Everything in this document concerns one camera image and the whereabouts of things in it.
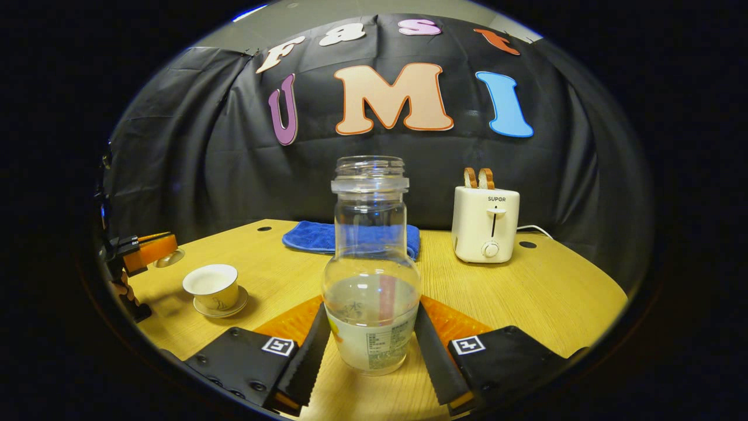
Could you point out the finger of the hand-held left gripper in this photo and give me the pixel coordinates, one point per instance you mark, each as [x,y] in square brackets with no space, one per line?
[143,238]
[155,251]

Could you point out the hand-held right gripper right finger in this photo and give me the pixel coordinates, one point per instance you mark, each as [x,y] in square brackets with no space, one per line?
[435,362]

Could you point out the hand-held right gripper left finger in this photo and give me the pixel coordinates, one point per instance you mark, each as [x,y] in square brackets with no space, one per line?
[307,362]

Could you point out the beige ceramic teacup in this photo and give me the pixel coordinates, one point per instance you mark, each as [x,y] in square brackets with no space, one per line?
[216,286]

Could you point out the clear glass water bottle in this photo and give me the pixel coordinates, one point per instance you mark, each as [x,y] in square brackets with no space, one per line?
[371,316]

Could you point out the black backdrop cloth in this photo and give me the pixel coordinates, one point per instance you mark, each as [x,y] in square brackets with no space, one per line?
[204,164]

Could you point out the blue folded towel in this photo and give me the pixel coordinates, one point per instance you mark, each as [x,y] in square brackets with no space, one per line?
[310,237]

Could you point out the white toaster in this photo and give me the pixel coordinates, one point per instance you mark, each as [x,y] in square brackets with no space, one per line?
[485,225]

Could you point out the toast bread slice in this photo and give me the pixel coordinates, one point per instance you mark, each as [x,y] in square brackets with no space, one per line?
[470,178]
[486,178]

